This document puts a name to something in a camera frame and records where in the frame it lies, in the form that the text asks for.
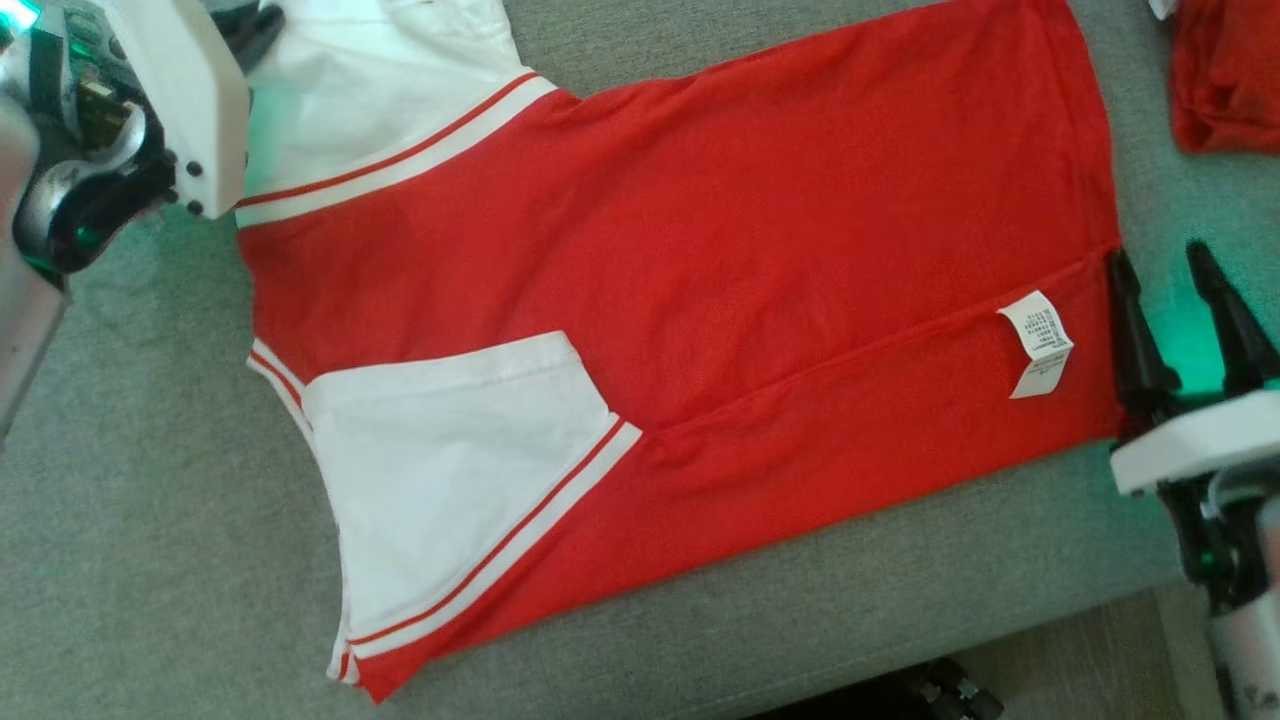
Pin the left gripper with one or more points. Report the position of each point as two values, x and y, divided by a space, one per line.
170 80

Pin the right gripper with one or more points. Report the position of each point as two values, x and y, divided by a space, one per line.
1200 445

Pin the red shirt with white sleeves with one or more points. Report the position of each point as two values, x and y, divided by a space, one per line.
750 250

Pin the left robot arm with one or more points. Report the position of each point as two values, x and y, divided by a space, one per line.
20 340

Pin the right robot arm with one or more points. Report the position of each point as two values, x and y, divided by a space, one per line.
1255 660

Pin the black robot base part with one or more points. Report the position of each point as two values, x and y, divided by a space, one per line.
950 695

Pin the plain red crumpled garment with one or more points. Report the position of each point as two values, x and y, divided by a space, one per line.
1230 80

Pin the grey sofa cushion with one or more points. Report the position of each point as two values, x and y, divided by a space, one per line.
150 500

